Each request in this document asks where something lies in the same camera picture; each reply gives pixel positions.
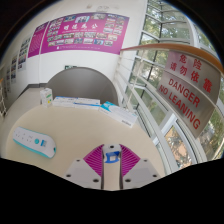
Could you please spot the white-framed window wall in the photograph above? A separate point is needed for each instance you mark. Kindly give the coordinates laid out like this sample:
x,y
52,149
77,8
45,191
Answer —
x,y
156,23

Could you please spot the white stair railing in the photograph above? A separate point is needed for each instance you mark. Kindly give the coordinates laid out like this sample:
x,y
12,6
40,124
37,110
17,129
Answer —
x,y
2,100

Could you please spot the clear red-lettered warning sign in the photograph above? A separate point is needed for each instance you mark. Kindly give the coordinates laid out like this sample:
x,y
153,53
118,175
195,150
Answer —
x,y
190,90

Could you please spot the long white and teal box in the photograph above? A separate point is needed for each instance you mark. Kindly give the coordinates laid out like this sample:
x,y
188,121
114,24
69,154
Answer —
x,y
119,114

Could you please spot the green exit sign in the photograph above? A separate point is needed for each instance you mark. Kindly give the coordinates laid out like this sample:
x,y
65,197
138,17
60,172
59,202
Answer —
x,y
70,67

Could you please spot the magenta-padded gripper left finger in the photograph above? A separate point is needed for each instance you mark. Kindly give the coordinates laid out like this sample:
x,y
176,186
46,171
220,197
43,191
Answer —
x,y
80,173

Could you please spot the large magenta wall poster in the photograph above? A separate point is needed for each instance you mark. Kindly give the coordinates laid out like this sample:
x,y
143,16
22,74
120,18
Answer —
x,y
83,33

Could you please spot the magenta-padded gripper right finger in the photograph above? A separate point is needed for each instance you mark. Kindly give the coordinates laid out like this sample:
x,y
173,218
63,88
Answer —
x,y
142,173

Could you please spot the narrow magenta wall poster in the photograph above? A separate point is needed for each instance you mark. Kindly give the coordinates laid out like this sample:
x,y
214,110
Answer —
x,y
36,40

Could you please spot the small upright white box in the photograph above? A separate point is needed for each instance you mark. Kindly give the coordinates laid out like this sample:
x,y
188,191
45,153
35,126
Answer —
x,y
46,97

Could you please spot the white railing with orange handrail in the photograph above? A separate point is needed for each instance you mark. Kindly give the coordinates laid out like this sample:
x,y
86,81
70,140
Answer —
x,y
153,47

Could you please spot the flat white and blue box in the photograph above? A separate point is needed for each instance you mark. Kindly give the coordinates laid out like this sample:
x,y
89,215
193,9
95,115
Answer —
x,y
87,103
64,101

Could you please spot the grey round-backed chair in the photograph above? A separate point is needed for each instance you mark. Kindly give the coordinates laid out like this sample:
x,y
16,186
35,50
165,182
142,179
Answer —
x,y
81,85

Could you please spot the row of white wall posters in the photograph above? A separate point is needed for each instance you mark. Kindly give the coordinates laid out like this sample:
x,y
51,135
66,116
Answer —
x,y
22,53

